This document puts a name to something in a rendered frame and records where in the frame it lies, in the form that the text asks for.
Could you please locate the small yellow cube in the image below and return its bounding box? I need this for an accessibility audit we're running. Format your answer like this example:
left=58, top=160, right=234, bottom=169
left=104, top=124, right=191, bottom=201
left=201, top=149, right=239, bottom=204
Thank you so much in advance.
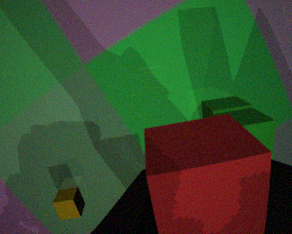
left=52, top=187, right=86, bottom=221

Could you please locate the red block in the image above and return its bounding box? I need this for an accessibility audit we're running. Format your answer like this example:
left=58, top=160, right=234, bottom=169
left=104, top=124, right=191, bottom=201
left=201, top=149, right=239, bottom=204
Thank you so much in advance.
left=145, top=115, right=272, bottom=234

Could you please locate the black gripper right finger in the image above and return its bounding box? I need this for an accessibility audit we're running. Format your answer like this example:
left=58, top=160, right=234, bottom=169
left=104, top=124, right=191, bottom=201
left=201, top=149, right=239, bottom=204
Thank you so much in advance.
left=265, top=159, right=292, bottom=234

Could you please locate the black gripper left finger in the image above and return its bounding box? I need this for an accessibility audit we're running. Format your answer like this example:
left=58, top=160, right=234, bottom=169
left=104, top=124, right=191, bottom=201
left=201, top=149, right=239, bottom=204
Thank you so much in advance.
left=91, top=169, right=158, bottom=234

